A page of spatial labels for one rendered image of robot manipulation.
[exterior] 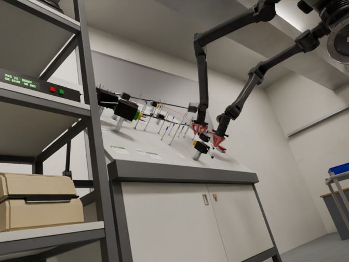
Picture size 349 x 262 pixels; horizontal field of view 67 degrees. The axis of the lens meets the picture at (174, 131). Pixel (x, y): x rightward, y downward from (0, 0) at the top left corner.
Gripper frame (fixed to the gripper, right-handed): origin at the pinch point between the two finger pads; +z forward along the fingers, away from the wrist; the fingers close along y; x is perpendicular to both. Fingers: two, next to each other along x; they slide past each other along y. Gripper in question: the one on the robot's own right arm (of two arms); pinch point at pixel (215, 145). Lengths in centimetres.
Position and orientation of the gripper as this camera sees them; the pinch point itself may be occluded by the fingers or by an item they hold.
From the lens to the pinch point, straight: 167.7
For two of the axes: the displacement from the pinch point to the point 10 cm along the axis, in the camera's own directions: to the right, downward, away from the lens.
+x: 5.6, 2.7, -7.8
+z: -3.6, 9.3, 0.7
